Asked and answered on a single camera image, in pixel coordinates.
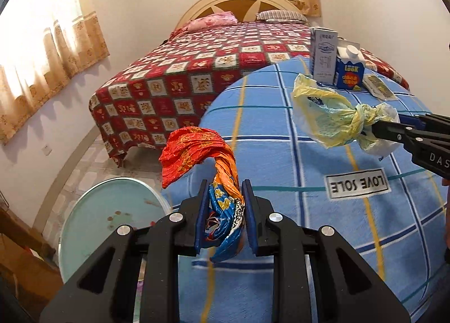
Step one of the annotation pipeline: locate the pale yellow plastic bag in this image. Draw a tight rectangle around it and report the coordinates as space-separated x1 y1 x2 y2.
291 74 400 158

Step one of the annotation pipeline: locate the orange and blue wrapper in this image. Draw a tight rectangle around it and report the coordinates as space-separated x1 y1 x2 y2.
159 126 245 264

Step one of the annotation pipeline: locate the small clear snack packet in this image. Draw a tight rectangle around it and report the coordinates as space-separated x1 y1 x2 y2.
362 75 397 101

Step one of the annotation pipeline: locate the blue plaid bedsheet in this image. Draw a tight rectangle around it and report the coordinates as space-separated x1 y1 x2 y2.
179 56 449 322

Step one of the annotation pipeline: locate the light blue round tray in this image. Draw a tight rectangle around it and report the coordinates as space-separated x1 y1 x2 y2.
58 177 172 282

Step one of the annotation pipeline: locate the blue Look drink carton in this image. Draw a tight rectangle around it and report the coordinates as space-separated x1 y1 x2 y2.
334 43 365 90

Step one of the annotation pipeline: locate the tall white milk carton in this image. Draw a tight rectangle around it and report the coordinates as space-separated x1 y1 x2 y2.
310 27 338 84

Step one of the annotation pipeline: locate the brown wooden furniture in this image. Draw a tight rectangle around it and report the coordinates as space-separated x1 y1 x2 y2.
1 208 62 322

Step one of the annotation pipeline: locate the red patchwork bedspread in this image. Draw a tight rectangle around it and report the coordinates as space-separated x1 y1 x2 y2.
87 20 410 167

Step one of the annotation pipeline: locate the striped pillow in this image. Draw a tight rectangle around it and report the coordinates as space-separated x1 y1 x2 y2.
255 10 309 25

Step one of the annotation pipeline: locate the cream wooden headboard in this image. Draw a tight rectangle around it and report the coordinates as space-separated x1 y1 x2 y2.
175 0 300 29

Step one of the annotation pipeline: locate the pink pillow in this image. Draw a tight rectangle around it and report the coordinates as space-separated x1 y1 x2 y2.
187 11 239 33

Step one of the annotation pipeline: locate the left beige curtain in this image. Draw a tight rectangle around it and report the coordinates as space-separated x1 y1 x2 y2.
1 0 109 145

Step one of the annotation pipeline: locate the wall power outlet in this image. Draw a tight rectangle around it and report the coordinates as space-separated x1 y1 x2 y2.
42 145 52 156

